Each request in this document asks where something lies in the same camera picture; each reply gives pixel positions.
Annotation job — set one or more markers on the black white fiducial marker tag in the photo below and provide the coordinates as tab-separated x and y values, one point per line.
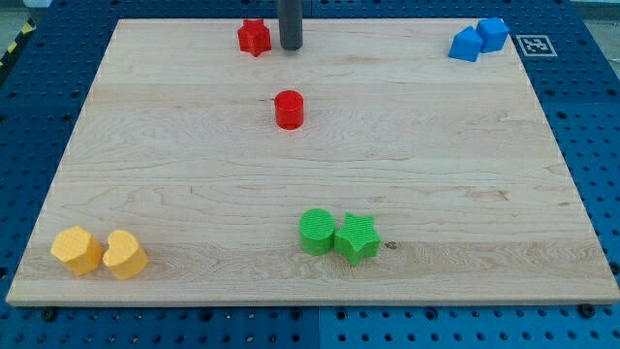
535	45

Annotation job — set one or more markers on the light wooden board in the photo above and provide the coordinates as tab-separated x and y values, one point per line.
177	143

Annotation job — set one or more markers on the red star block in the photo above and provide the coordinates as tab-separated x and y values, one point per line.
254	37

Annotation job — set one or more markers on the yellow hexagon block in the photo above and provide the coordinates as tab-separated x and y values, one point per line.
77	250

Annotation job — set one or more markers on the red cylinder block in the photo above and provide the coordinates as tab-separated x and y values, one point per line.
289	109

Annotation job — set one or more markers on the dark grey cylindrical pusher tip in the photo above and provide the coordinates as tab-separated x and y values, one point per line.
290	24

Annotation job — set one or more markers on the blue pentagon block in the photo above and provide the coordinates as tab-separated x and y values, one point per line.
466	45

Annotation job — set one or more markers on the blue cube block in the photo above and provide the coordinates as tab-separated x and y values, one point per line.
493	32

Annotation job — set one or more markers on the green star block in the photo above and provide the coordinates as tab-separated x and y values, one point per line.
357	239

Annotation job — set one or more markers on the yellow heart block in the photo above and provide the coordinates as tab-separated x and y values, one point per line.
125	257

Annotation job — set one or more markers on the green cylinder block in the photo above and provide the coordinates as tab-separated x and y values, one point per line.
316	227

